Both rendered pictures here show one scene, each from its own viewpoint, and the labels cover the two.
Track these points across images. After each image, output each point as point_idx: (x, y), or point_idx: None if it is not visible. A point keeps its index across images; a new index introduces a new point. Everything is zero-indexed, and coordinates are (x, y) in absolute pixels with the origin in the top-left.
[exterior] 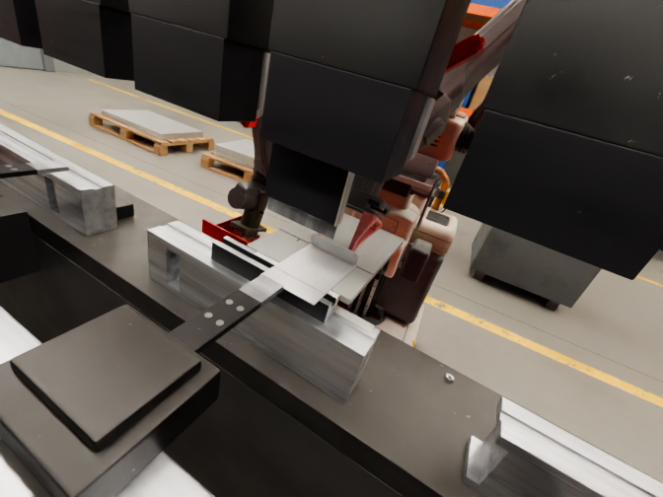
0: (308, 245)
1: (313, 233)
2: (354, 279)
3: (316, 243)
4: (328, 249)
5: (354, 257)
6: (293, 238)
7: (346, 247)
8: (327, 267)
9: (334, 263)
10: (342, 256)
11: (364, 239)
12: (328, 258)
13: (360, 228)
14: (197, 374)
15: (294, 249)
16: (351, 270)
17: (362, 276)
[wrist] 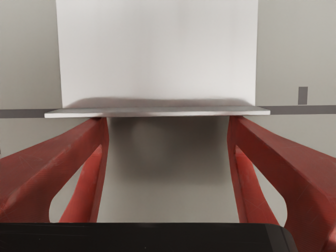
0: (257, 97)
1: (269, 110)
2: (25, 30)
3: (235, 107)
4: (180, 107)
5: (65, 110)
6: (323, 94)
7: (151, 206)
8: (126, 8)
9: (119, 56)
10: (116, 108)
11: (63, 213)
12: (154, 65)
13: (34, 155)
14: None
15: (273, 22)
16: (60, 73)
17: (16, 71)
